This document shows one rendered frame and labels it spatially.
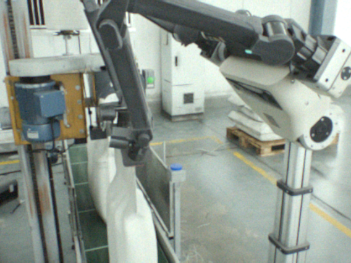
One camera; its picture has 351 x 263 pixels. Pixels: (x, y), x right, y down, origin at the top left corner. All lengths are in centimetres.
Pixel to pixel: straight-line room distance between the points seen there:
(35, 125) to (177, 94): 415
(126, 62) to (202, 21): 21
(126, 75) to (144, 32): 497
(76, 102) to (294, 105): 100
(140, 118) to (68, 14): 60
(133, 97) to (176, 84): 452
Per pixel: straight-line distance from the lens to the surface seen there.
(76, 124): 172
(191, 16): 81
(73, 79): 167
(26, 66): 144
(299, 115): 112
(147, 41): 588
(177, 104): 554
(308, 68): 92
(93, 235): 216
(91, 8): 128
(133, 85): 93
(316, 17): 736
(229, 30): 83
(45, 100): 141
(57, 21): 146
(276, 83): 105
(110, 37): 81
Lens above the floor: 157
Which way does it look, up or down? 18 degrees down
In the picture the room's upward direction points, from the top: 1 degrees counter-clockwise
